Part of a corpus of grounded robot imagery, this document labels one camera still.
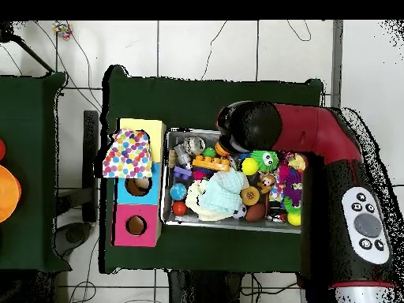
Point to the light teal cloth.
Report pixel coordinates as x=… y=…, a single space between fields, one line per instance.
x=224 y=189

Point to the colourful patterned cloth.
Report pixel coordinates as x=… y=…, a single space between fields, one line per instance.
x=127 y=154

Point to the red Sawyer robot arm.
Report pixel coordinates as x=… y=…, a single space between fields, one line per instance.
x=315 y=132

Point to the shallow clear bin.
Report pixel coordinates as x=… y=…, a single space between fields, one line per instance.
x=165 y=211

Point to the wooden box with three holes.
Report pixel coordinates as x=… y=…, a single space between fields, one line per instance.
x=136 y=224

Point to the orange building block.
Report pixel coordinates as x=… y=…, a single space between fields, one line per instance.
x=211 y=164

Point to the crushed silver can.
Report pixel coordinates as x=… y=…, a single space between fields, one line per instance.
x=192 y=144

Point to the cream yellow cloth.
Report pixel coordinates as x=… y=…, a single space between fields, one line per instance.
x=192 y=197

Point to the blue globe ball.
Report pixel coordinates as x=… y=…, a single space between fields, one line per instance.
x=178 y=191

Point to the yellow ball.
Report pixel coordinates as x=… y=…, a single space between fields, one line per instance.
x=250 y=166

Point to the green spiky ball with eyes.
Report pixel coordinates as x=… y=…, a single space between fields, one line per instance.
x=265 y=160

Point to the dark green table cloth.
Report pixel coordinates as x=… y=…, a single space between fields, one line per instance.
x=189 y=101

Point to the small brown football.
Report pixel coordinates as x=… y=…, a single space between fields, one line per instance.
x=255 y=212

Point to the purple spiky monster toy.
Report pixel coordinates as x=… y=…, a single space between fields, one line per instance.
x=293 y=184

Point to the green covered side table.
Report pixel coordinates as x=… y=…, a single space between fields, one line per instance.
x=31 y=126

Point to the orange bowl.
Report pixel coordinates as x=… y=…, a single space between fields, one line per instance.
x=7 y=192

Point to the small colourful toy on floor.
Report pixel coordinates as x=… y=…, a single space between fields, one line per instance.
x=62 y=28

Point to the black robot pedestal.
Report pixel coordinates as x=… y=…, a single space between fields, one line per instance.
x=202 y=290

